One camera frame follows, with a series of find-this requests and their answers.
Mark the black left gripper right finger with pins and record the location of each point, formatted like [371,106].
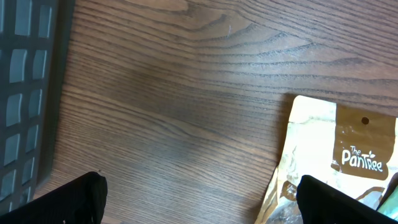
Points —
[321,204]

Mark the grey plastic mesh basket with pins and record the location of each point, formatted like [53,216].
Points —
[34,45]

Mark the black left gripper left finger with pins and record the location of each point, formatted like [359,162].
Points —
[81,201]

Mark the teal packet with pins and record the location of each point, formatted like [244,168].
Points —
[390,207]

